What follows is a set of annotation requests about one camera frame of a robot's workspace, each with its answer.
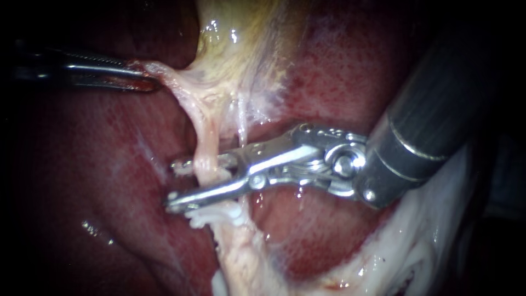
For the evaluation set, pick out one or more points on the left arm instrument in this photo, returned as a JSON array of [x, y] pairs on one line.
[[39, 61]]

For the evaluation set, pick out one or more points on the white clip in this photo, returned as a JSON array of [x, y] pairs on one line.
[[201, 222], [228, 212]]

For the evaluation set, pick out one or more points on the dark right arm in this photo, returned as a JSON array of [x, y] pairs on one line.
[[448, 78]]

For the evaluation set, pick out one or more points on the left arm instrument jaw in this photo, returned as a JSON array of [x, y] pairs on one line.
[[123, 84], [102, 65]]

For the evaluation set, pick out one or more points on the right arm instrument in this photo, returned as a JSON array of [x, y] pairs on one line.
[[320, 158]]

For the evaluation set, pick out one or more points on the gallbladder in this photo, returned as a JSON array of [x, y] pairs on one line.
[[242, 53]]

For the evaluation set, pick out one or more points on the thin tube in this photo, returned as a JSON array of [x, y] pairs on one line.
[[206, 152]]

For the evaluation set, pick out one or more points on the right arm instrument jaw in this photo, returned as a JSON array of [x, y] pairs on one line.
[[213, 193], [234, 161]]

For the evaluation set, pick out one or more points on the dark red liver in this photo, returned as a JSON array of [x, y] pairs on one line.
[[102, 164]]

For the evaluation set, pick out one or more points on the pale fatty tissue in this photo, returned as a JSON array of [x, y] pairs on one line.
[[411, 242]]

